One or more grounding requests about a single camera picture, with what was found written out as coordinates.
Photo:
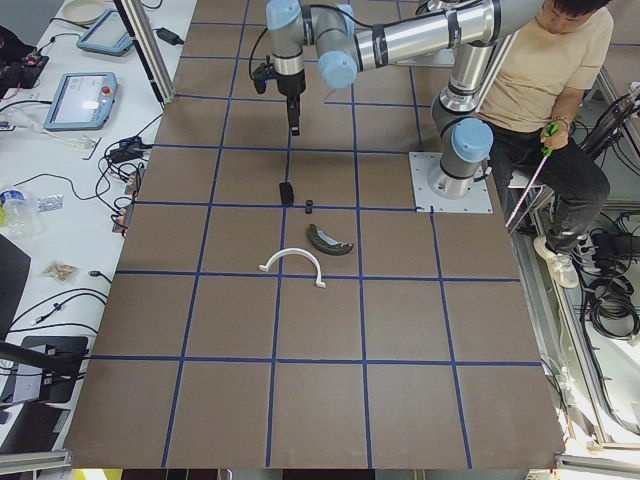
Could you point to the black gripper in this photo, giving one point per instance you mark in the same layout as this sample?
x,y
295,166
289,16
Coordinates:
x,y
290,87

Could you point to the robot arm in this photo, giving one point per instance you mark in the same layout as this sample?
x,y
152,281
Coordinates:
x,y
478,32

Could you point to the black brake pad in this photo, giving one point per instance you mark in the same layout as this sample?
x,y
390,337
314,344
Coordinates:
x,y
286,191

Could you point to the olive green brake shoe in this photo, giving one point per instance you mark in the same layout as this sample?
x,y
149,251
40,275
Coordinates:
x,y
326,244

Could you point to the black power adapter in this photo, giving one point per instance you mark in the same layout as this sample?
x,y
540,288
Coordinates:
x,y
169,36

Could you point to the far blue teach pendant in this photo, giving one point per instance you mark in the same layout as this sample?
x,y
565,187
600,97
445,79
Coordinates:
x,y
107,35

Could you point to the blue teach pendant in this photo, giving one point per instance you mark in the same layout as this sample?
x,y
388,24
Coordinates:
x,y
82,101
107,35

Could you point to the near blue teach pendant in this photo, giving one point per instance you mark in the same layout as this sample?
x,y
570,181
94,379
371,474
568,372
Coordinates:
x,y
82,101

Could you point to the person in beige shirt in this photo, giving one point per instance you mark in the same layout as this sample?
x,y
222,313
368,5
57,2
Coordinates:
x,y
530,107

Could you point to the plastic water bottle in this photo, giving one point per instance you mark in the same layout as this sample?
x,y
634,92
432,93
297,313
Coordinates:
x,y
21,214

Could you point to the aluminium frame post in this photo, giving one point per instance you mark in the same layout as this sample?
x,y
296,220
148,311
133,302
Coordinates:
x,y
139,29

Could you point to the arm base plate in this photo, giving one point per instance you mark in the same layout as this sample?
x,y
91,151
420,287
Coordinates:
x,y
435,192

